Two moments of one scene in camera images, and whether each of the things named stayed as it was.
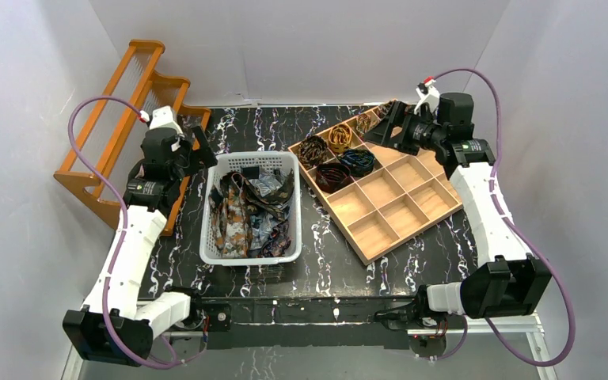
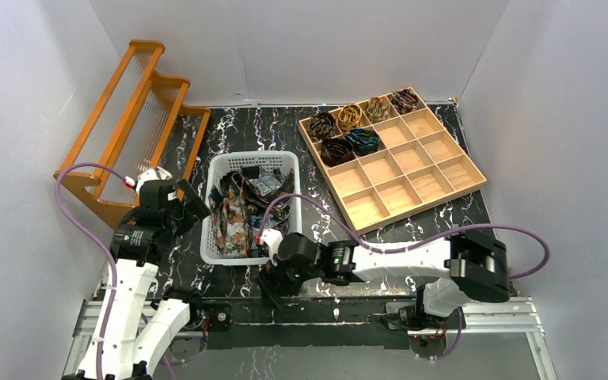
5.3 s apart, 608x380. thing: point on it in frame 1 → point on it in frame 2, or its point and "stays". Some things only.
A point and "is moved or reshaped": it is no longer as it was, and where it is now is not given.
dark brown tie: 312,150 → 322,125
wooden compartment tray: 400,195 is moved or reshaped
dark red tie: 330,175 → 336,151
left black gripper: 197,154 → 189,198
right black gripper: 398,124 → 269,283
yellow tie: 340,137 → 349,116
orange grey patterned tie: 231,212 stays
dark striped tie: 383,109 → 404,100
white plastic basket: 252,212 stays
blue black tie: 360,162 → 364,142
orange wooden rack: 107,151 stays
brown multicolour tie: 363,123 → 376,110
